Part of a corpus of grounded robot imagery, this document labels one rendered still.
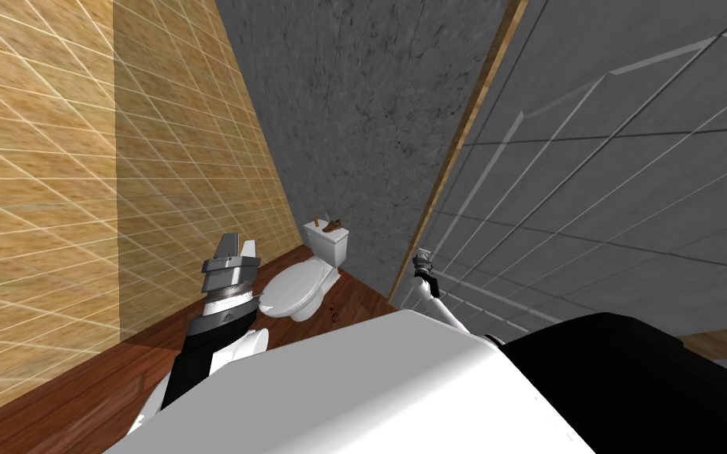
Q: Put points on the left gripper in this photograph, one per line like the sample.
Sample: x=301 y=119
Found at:
x=230 y=274

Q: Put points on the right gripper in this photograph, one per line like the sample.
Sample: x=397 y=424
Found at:
x=423 y=261

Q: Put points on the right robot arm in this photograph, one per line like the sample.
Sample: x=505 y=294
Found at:
x=622 y=384

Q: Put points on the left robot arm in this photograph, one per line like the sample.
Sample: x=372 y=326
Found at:
x=202 y=356

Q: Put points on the white toilet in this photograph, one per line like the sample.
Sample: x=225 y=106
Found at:
x=297 y=287

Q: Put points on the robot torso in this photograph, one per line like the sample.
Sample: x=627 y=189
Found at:
x=351 y=391

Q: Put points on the grey door leaf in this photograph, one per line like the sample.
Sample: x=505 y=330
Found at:
x=603 y=189

